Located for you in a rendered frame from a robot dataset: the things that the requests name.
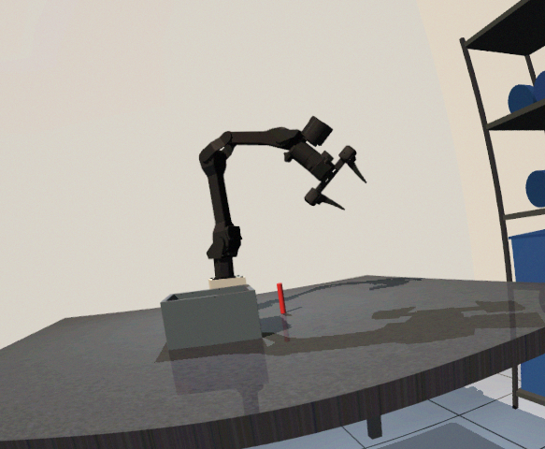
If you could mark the red peg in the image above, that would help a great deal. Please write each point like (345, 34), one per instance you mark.
(281, 298)

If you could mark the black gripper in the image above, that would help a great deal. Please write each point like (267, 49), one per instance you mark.
(315, 196)

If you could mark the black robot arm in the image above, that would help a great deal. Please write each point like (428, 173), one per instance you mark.
(226, 236)

